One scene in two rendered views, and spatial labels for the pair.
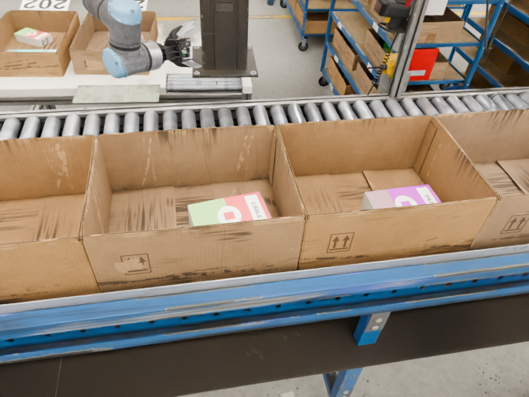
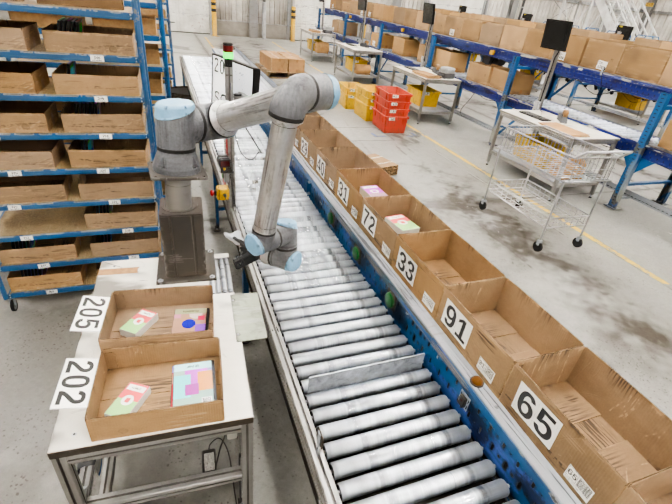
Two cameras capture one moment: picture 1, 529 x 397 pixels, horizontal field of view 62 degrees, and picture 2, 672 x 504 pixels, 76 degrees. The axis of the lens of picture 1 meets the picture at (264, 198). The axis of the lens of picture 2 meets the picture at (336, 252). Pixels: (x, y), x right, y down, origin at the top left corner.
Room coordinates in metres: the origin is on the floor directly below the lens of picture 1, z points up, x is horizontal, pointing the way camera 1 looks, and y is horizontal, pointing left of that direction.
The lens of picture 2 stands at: (1.30, 1.97, 1.95)
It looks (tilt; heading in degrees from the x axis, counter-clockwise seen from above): 31 degrees down; 260
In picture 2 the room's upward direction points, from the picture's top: 7 degrees clockwise
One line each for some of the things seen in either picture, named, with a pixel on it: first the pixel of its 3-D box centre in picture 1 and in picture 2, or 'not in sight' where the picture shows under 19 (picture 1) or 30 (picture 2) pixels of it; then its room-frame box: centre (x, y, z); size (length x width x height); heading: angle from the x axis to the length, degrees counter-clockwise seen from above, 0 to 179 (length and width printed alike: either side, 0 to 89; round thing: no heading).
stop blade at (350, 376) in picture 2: not in sight; (368, 373); (0.93, 0.91, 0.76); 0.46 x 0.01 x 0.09; 13
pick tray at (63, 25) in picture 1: (34, 42); (161, 384); (1.64, 0.97, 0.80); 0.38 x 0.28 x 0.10; 9
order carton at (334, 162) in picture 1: (370, 187); (370, 195); (0.74, -0.24, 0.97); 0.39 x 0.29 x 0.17; 103
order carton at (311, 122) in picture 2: not in sight; (310, 133); (1.00, -1.38, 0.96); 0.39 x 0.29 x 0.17; 103
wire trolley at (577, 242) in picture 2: not in sight; (545, 183); (-1.40, -1.72, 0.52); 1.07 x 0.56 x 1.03; 102
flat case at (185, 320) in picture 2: not in sight; (190, 325); (1.60, 0.64, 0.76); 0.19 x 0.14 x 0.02; 94
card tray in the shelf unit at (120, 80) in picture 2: not in sight; (100, 79); (2.25, -0.68, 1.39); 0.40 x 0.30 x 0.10; 12
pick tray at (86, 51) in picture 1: (117, 40); (162, 319); (1.70, 0.65, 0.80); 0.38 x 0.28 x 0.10; 7
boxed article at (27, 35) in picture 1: (34, 37); (128, 403); (1.73, 1.02, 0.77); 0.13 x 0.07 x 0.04; 71
